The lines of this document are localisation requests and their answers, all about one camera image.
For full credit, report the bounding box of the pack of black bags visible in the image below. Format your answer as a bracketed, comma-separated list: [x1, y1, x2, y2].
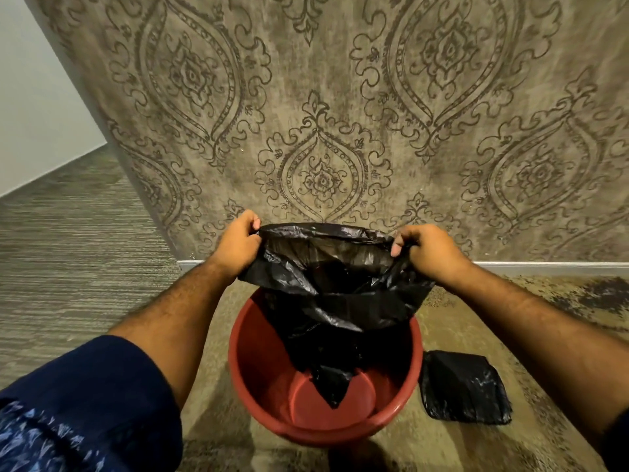
[418, 349, 514, 427]

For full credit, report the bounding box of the person's right forearm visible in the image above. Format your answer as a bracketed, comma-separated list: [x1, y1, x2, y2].
[444, 265, 629, 453]

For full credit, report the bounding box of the person's right hand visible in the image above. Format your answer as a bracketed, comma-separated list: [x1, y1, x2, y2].
[391, 224, 476, 294]

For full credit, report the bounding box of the dark blue patterned shirt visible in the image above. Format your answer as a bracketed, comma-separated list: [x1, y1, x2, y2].
[0, 334, 629, 472]

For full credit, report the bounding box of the black plastic bag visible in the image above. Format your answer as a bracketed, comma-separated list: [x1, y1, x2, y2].
[237, 222, 436, 410]

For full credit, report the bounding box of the red plastic bucket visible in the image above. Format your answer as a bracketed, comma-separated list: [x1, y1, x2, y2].
[227, 288, 425, 448]

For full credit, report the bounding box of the beige patterned rug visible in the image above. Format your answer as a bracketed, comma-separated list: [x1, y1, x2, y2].
[176, 275, 629, 472]

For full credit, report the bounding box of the person's left hand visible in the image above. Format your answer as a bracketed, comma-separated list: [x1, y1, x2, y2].
[208, 209, 263, 286]

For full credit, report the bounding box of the person's left forearm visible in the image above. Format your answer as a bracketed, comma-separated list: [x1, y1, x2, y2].
[107, 260, 238, 412]

